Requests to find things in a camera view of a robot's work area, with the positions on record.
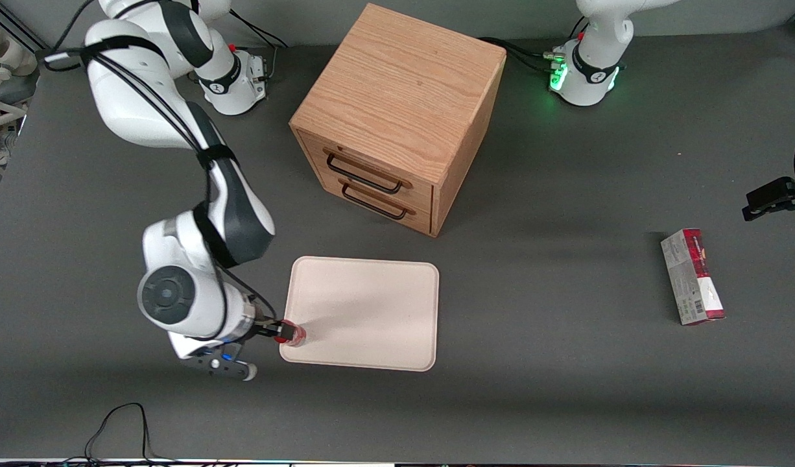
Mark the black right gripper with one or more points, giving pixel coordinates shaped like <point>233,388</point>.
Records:
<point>266,329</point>

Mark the beige rectangular tray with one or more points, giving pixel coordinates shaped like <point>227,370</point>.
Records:
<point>365,313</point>

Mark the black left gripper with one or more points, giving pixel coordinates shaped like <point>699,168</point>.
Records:
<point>775,196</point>

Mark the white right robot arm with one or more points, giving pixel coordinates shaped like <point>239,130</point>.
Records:
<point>177,292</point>

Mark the red and grey carton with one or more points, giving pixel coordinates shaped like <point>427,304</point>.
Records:
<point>692,275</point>

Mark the red coke bottle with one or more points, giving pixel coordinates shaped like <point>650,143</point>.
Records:
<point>295,336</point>

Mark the wooden drawer cabinet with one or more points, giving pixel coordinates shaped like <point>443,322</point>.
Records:
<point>397,97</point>

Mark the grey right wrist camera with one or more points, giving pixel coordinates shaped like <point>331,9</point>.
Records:
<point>219,364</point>

